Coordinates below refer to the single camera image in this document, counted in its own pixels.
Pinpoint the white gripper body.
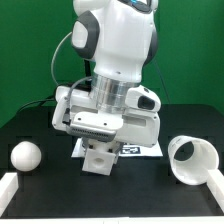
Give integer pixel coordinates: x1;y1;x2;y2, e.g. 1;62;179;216
52;86;161;148

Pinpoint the white sheet with tags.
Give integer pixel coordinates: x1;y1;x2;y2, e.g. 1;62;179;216
71;138;163;158

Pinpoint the white lamp base with tags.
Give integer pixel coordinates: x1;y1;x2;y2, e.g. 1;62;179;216
82;140;116;175

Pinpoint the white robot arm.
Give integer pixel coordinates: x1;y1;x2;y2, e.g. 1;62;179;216
52;0;161;147

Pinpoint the black cable on table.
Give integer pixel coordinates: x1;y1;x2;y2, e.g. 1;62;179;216
16;96;58;114

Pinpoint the white left corner bracket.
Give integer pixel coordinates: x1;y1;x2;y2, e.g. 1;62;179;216
0;172;19;217

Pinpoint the white right corner bracket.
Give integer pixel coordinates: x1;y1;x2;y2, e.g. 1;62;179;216
207;169;224;212

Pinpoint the white lamp bulb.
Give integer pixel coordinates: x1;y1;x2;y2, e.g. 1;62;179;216
11;141;42;172

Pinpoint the white cylindrical lamp shade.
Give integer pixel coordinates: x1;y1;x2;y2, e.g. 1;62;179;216
168;135;219;185

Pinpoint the white corner bracket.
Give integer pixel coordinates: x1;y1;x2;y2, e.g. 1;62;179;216
207;169;224;212
0;172;19;217

